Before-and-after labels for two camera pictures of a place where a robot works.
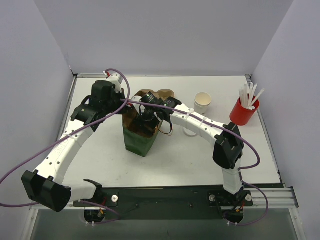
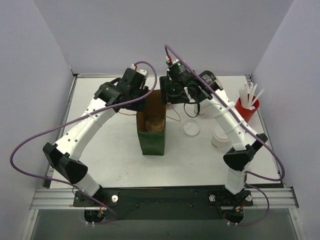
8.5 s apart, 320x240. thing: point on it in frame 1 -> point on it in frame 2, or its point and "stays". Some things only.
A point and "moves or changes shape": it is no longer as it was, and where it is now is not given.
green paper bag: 134,142 moves or changes shape
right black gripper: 146,117 -> 165,92
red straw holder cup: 240,115 stays
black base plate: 168,201 stays
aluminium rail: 278,197 stays
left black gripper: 125,108 -> 139,100
